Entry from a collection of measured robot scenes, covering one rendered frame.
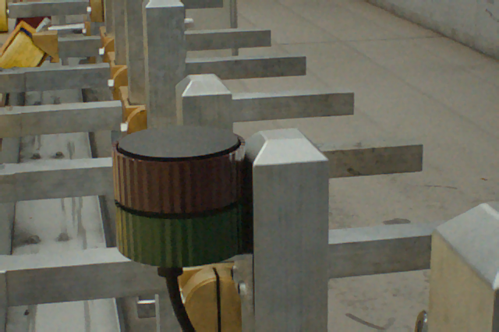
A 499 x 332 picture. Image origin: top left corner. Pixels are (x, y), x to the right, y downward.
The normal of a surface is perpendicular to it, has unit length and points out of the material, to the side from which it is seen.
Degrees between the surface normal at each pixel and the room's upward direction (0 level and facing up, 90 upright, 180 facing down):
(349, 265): 90
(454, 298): 90
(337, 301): 0
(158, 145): 0
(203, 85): 45
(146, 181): 90
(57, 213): 0
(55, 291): 90
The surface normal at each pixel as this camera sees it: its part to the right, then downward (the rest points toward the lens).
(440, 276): -0.98, 0.07
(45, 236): -0.02, -0.96
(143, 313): 0.17, 0.27
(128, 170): -0.69, 0.22
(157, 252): -0.32, 0.27
